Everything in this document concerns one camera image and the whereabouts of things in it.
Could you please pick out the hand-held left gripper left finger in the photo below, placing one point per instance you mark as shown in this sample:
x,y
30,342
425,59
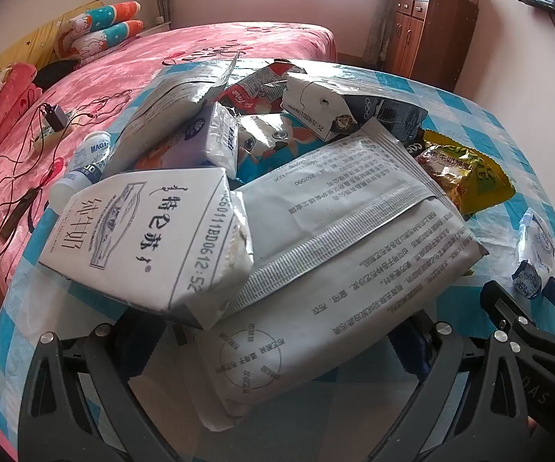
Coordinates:
x,y
113,346

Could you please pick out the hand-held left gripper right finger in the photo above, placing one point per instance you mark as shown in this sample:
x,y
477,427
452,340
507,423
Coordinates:
x,y
407,351

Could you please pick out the white milk carton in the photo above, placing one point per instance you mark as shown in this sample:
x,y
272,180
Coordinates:
x,y
137,240
313,101

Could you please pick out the white wet wipe packet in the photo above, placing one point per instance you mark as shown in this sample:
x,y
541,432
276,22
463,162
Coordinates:
x,y
354,250

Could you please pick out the yellow snack bag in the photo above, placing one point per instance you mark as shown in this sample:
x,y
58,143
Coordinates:
x,y
474,183

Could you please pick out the dark blue drink carton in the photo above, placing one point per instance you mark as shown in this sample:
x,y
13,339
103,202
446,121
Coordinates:
x,y
393,115

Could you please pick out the blue cartoon snack bag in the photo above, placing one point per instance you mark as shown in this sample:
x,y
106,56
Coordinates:
x,y
277,154

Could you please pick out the white plastic packet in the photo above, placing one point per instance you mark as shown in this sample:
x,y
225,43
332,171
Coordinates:
x,y
161,106

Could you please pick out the red snack bag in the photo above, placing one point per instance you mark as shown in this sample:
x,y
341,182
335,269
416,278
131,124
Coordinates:
x,y
248,94

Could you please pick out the black phone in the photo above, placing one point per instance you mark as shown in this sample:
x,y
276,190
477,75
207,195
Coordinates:
x,y
19,214

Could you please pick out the blue checkered tablecloth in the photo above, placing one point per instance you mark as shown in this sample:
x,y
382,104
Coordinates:
x,y
474,120

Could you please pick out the power strip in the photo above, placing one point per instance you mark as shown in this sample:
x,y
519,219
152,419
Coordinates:
x,y
48,137

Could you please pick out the black charger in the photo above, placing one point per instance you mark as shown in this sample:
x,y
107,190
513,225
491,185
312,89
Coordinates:
x,y
55,118

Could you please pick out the folded pink quilt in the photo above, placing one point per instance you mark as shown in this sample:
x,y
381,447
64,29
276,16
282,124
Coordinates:
x,y
17,91

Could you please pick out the brown wooden cabinet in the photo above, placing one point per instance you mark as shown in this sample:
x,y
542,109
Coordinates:
x,y
426,38

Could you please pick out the black cloth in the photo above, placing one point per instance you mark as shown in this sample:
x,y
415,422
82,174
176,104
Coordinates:
x,y
56,73

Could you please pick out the cartoon print pillow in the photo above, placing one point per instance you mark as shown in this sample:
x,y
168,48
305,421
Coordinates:
x,y
109,38
109,14

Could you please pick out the bed with pink bedspread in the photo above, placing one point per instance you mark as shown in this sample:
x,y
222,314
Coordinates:
x,y
186,43

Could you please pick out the yellow headboard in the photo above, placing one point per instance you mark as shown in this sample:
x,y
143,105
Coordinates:
x,y
32,38

